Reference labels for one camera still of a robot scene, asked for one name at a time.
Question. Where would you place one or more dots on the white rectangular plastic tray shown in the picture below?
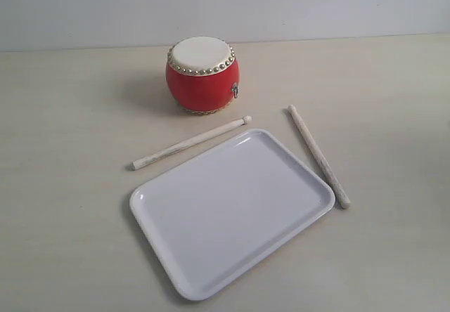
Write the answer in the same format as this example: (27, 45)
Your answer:
(214, 217)

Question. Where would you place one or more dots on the wooden drumstick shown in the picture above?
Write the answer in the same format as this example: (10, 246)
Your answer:
(186, 144)
(320, 158)

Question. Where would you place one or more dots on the small red drum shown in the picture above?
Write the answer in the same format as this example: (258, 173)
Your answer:
(202, 74)

